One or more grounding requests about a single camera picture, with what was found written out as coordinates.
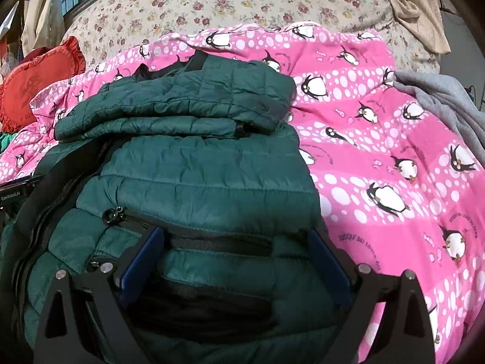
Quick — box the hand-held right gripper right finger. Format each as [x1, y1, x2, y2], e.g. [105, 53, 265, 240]
[308, 228, 437, 364]

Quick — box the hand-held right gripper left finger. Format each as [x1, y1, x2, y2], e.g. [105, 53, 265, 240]
[33, 225, 165, 364]

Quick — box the green puffer jacket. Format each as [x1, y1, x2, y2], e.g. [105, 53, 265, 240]
[0, 50, 365, 364]

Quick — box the red heart pillow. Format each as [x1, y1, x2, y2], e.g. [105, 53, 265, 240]
[0, 36, 87, 134]

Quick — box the dark red cloth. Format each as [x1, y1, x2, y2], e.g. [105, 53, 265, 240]
[21, 47, 51, 64]

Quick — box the cream curtain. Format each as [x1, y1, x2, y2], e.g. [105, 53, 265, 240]
[21, 0, 66, 60]

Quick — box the grey garment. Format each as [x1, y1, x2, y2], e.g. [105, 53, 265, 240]
[392, 70, 485, 168]

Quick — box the pink penguin blanket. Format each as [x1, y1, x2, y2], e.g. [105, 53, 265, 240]
[0, 23, 483, 364]

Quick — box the beige curtain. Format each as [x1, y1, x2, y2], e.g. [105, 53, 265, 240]
[355, 0, 452, 56]

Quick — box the floral quilt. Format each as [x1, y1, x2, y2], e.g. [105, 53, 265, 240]
[62, 0, 441, 81]

